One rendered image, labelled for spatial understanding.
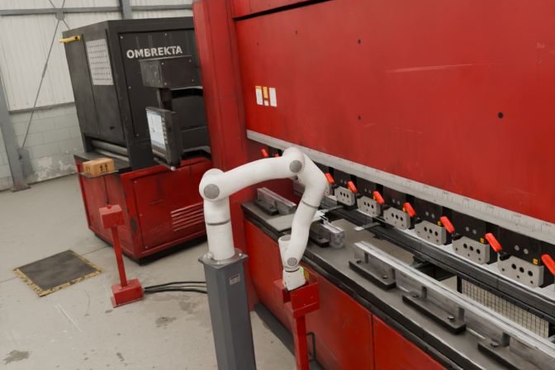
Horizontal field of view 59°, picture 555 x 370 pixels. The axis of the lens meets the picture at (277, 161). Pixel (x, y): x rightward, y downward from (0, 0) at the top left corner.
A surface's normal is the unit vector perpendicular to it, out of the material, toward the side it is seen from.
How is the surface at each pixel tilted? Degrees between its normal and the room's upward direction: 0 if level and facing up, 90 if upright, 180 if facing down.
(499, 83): 90
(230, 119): 90
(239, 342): 90
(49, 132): 90
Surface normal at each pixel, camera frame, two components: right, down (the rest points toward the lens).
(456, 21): -0.90, 0.18
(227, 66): 0.44, 0.18
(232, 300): 0.64, 0.12
